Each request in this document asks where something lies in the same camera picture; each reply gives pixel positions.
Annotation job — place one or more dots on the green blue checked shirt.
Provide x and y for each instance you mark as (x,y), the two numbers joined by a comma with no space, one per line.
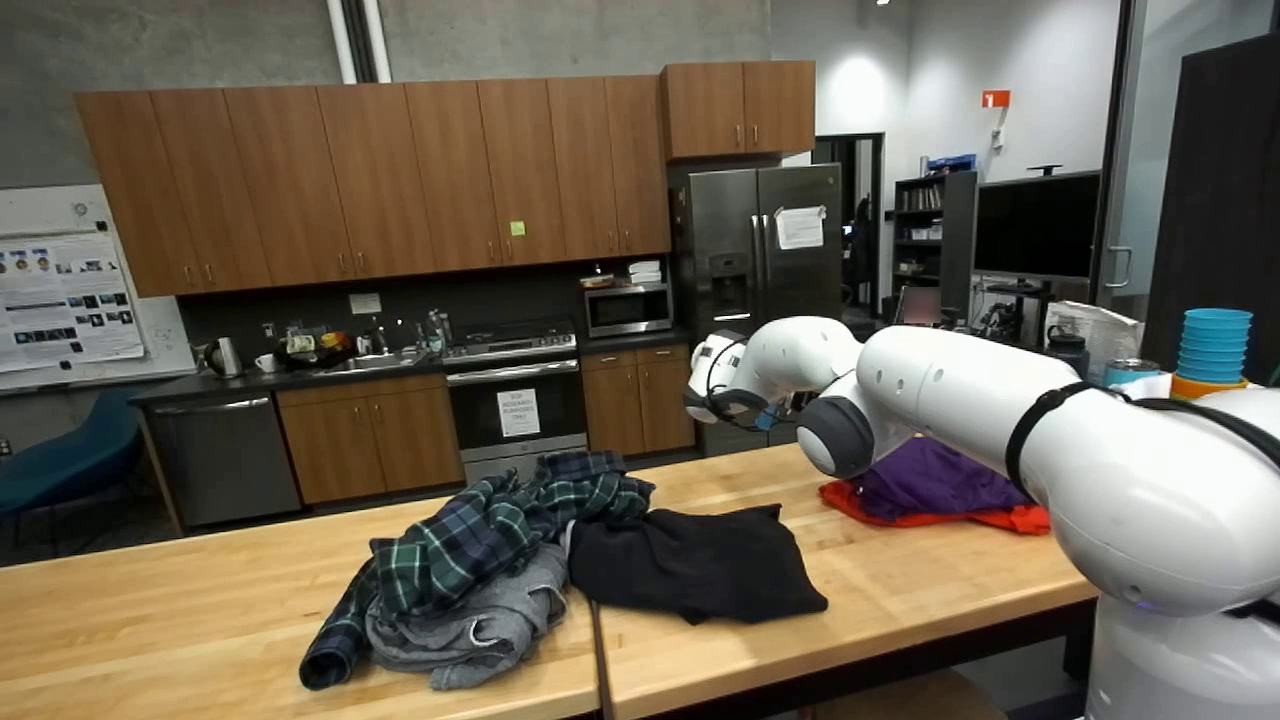
(466,533)

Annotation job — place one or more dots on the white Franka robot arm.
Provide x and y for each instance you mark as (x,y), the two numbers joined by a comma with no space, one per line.
(1134,455)

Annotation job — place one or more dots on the purple shirt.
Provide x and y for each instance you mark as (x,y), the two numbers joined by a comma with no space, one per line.
(933,480)

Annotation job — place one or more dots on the narrow wooden base cabinet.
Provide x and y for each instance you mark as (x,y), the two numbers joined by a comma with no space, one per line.
(638,397)

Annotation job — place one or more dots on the silver microwave oven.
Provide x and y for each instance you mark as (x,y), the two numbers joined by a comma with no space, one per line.
(624,308)

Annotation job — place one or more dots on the built-in kitchen oven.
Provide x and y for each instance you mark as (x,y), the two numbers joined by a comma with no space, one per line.
(512,420)

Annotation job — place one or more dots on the stainless steel refrigerator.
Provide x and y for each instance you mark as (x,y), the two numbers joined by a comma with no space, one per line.
(762,254)

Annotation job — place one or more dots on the yellow sticky note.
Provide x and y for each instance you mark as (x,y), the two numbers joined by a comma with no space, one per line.
(517,230)

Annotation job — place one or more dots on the black folded garment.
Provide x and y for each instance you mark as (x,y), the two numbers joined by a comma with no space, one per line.
(695,560)

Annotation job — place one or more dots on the white paper sheet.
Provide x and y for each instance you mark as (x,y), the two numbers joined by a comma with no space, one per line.
(796,226)

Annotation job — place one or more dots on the red orange garment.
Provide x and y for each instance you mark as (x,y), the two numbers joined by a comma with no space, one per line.
(852,507)

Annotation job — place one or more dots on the wooden cabinet over refrigerator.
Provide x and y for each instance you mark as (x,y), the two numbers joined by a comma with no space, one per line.
(739,106)

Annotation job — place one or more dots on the wide wooden base cabinet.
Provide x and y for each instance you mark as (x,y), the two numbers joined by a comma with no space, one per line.
(367,437)

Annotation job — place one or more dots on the dark storage shelf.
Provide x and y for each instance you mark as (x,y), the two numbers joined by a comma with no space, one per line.
(933,245)

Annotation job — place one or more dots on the grey crumpled garment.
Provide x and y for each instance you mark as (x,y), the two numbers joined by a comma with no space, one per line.
(482,633)

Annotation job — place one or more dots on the silver kettle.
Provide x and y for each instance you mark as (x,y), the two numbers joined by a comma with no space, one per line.
(222,359)

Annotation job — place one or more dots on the black monitor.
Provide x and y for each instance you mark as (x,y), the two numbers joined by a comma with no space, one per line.
(1037,226)

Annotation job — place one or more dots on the grey dishwasher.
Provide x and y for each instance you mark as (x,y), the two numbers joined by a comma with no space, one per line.
(225,456)

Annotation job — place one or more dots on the stack of blue cups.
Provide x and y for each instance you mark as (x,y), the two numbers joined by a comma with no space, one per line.
(1212,345)

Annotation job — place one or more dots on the blue chair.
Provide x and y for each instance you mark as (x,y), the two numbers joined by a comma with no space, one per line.
(64,462)

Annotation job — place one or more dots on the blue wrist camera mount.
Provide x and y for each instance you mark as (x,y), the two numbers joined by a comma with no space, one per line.
(772,418)

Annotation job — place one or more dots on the wooden wall cabinets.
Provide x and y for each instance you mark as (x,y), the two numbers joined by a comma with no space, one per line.
(345,182)

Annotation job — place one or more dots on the orange wall sign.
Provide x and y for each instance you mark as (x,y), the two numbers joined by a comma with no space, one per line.
(995,97)

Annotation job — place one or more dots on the white wall poster board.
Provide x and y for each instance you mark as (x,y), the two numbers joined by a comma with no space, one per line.
(60,287)

